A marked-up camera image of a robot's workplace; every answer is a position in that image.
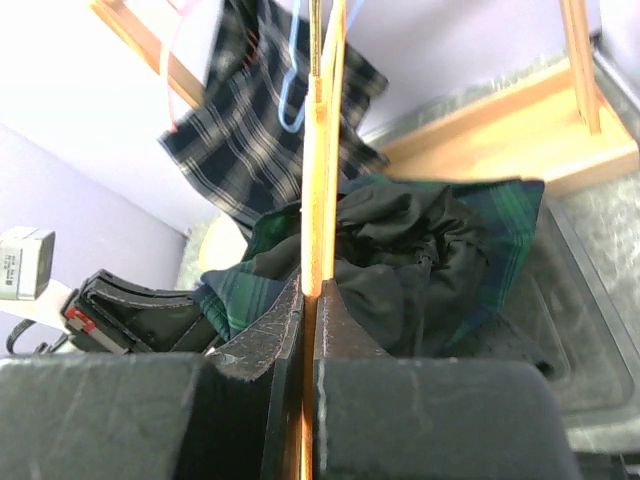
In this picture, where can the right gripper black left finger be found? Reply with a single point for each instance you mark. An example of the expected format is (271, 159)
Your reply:
(233, 414)

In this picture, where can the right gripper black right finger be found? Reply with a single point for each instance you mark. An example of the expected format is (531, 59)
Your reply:
(378, 417)

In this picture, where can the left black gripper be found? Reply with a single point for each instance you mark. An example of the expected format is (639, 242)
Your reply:
(110, 314)

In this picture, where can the green navy plaid skirt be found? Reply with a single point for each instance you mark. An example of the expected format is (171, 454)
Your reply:
(419, 265)

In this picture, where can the orange plastic hanger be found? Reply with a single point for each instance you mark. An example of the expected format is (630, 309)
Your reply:
(319, 191)

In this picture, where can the light blue wire hanger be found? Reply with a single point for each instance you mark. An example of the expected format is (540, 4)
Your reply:
(286, 46)

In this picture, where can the navy beige plaid skirt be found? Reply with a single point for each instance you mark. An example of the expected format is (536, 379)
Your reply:
(227, 149)

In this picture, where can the pink hanger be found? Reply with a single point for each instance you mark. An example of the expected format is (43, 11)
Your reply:
(177, 77)

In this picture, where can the beige round plate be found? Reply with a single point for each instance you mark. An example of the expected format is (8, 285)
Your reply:
(223, 245)

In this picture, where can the clear plastic bin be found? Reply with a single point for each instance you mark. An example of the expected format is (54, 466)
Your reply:
(560, 301)

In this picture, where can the wooden clothes rack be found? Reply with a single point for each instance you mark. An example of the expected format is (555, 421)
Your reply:
(554, 125)

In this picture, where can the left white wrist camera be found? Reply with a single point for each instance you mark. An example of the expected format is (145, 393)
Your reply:
(27, 290)

